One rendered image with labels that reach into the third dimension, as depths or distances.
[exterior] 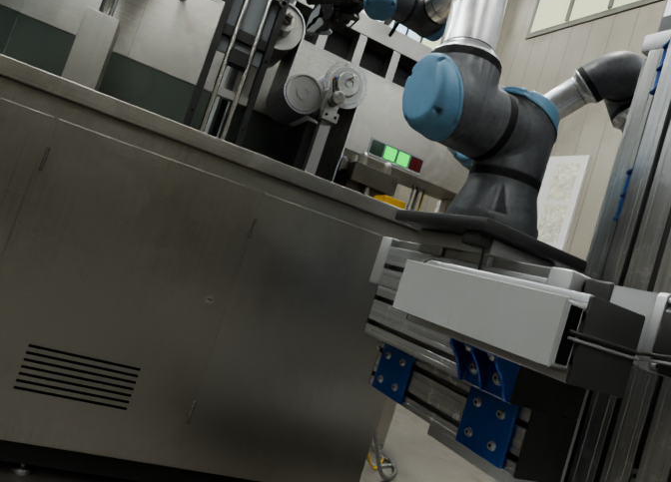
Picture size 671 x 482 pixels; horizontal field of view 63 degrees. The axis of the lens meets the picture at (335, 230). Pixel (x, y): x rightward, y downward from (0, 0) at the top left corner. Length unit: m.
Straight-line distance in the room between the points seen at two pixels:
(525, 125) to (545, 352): 0.44
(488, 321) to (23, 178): 1.07
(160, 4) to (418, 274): 1.55
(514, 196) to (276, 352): 0.81
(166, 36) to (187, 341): 1.08
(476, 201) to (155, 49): 1.41
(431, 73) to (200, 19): 1.34
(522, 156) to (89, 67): 1.24
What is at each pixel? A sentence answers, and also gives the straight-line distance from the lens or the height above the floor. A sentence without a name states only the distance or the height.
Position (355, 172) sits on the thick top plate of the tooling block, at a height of 1.00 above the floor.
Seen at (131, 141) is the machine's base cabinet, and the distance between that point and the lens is 1.38.
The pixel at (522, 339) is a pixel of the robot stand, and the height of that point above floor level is 0.68.
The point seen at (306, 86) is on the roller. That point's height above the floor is 1.19.
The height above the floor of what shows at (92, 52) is 1.05.
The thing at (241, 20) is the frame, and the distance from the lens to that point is 1.62.
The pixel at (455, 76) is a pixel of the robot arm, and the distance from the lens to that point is 0.83.
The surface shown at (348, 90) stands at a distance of 1.77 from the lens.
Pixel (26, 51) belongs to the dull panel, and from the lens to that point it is 2.04.
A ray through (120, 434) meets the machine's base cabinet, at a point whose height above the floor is 0.16.
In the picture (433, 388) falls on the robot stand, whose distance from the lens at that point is 0.91.
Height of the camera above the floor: 0.69
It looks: 4 degrees up
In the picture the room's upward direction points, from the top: 18 degrees clockwise
